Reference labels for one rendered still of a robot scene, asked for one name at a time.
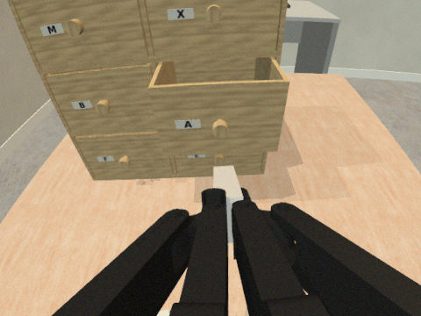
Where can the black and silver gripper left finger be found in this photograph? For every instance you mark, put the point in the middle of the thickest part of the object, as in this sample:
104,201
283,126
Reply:
139,281

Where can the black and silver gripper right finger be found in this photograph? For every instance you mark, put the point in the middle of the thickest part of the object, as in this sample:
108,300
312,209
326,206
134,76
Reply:
346,278

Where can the blue and white eraser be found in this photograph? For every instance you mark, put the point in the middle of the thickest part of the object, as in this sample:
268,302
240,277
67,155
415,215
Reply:
164,313

